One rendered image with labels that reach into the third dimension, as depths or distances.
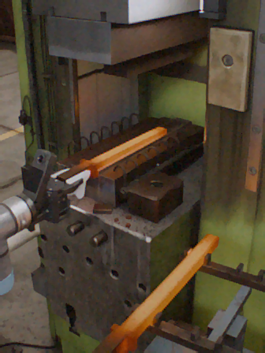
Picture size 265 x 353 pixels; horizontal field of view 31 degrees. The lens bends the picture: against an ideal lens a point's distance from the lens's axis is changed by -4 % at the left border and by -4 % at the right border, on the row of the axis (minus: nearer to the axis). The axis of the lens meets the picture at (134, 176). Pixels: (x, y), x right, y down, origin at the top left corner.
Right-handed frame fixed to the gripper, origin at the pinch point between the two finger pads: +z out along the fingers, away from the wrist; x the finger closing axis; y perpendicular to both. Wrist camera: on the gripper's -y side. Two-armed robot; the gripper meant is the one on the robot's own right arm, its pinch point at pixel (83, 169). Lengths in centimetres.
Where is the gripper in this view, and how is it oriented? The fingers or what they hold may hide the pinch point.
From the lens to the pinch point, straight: 119.0
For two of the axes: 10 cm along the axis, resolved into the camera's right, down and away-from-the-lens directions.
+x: 7.9, 2.7, -5.5
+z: 6.1, -3.6, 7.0
